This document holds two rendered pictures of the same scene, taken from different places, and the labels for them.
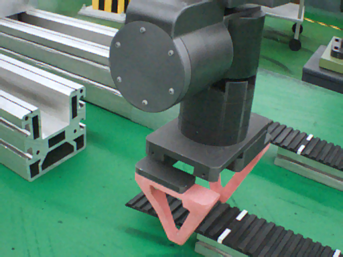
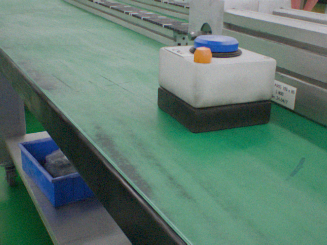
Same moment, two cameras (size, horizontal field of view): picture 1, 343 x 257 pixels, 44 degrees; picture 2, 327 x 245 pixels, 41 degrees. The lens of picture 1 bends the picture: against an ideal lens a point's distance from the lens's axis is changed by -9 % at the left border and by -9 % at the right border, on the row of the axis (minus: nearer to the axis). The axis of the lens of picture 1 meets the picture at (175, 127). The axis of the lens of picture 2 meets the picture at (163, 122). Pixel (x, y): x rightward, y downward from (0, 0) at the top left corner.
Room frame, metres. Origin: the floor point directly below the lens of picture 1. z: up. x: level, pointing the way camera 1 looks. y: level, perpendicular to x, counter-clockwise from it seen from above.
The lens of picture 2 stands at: (1.12, 0.26, 0.92)
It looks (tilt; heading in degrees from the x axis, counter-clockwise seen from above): 20 degrees down; 214
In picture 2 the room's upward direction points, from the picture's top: 2 degrees clockwise
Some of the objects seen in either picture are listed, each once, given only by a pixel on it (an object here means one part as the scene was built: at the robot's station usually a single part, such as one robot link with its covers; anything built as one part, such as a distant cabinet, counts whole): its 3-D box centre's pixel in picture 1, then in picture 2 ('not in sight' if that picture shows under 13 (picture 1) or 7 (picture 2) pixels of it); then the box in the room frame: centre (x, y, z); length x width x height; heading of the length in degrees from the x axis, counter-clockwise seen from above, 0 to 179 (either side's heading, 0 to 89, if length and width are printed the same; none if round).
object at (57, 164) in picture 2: not in sight; (65, 166); (0.23, -0.73, 0.27); 0.31 x 0.21 x 0.10; 70
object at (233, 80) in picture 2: not in sight; (221, 81); (0.76, 0.08, 0.81); 0.10 x 0.08 x 0.06; 149
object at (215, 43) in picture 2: not in sight; (215, 48); (0.77, 0.07, 0.84); 0.04 x 0.04 x 0.02
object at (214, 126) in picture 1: (216, 107); not in sight; (0.33, -0.03, 0.92); 0.10 x 0.07 x 0.07; 149
